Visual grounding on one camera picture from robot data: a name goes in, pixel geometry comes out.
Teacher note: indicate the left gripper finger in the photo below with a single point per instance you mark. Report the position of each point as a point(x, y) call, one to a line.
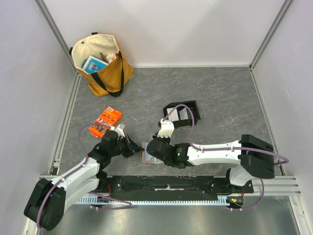
point(126, 152)
point(132, 145)

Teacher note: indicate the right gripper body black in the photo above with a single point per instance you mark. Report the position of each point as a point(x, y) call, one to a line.
point(160, 139)

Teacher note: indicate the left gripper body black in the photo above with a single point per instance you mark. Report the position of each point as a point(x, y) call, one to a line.
point(121, 143)

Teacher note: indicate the brown leather card holder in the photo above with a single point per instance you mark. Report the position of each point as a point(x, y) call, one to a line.
point(147, 158)

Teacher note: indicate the black plastic bin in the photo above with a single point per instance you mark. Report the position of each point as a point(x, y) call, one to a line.
point(185, 118)

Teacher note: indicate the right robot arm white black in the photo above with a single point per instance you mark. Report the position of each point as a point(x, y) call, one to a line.
point(252, 157)

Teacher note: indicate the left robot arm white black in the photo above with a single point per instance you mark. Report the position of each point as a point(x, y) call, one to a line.
point(50, 199)

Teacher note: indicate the white card stack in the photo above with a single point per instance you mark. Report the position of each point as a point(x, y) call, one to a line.
point(173, 116)

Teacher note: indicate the orange product box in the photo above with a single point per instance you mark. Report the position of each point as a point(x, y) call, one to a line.
point(109, 117)

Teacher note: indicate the mustard canvas tote bag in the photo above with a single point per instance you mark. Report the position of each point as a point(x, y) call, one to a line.
point(112, 78)

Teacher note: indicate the blue white book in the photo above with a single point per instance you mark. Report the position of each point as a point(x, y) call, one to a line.
point(93, 64)

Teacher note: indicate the brown item in bag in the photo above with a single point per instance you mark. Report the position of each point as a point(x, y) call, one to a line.
point(103, 57)

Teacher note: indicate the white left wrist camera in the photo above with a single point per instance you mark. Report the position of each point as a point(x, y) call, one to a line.
point(119, 129)

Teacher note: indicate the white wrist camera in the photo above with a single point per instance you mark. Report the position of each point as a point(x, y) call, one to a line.
point(166, 129)
point(119, 129)

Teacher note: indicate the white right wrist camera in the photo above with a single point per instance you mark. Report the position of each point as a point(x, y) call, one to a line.
point(166, 129)

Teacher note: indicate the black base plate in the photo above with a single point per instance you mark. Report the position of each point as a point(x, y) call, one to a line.
point(169, 188)

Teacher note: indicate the slotted cable duct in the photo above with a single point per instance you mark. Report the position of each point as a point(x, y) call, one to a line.
point(95, 200)

